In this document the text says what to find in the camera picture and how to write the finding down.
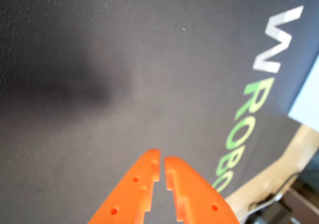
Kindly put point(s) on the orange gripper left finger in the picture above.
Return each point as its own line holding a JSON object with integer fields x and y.
{"x": 129, "y": 196}

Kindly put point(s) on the dark blue WOWROBO mat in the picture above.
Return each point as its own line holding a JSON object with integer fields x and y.
{"x": 99, "y": 59}

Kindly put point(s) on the white cardboard box bin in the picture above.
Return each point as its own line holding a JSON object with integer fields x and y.
{"x": 309, "y": 104}

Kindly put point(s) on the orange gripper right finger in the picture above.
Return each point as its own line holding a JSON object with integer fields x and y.
{"x": 197, "y": 199}

